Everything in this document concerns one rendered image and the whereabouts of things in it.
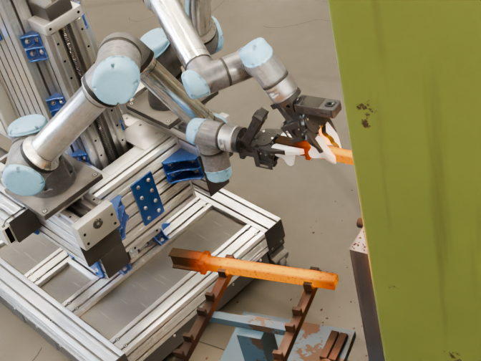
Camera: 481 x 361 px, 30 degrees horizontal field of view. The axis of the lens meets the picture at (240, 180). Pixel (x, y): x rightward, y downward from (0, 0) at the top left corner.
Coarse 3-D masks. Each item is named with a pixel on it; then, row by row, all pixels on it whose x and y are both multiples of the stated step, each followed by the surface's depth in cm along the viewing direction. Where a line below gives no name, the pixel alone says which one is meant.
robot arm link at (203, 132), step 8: (192, 120) 246; (200, 120) 245; (208, 120) 244; (192, 128) 244; (200, 128) 243; (208, 128) 242; (216, 128) 241; (192, 136) 244; (200, 136) 243; (208, 136) 241; (216, 136) 240; (200, 144) 244; (208, 144) 243; (216, 144) 241; (200, 152) 247; (208, 152) 245; (216, 152) 246
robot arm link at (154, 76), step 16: (144, 48) 241; (144, 64) 241; (160, 64) 247; (144, 80) 245; (160, 80) 246; (176, 80) 250; (160, 96) 249; (176, 96) 249; (176, 112) 253; (192, 112) 253; (208, 112) 256
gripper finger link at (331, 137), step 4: (328, 124) 225; (320, 128) 226; (324, 128) 224; (328, 128) 224; (332, 128) 225; (320, 132) 227; (324, 132) 224; (328, 132) 224; (332, 132) 225; (324, 136) 225; (328, 136) 225; (332, 136) 225; (336, 136) 226; (328, 140) 228; (332, 140) 225; (336, 140) 226; (328, 144) 229; (332, 144) 226; (336, 144) 226; (340, 144) 226
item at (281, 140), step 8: (280, 136) 233; (288, 144) 230; (296, 144) 229; (304, 144) 229; (304, 152) 228; (336, 152) 225; (344, 152) 224; (336, 160) 225; (344, 160) 224; (352, 160) 222
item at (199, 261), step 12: (180, 252) 211; (192, 252) 211; (204, 252) 210; (180, 264) 213; (192, 264) 212; (204, 264) 208; (216, 264) 207; (228, 264) 207; (240, 264) 206; (252, 264) 205; (264, 264) 204; (252, 276) 205; (264, 276) 203; (276, 276) 201; (288, 276) 200; (300, 276) 199; (312, 276) 198; (324, 276) 198; (336, 276) 197; (324, 288) 198
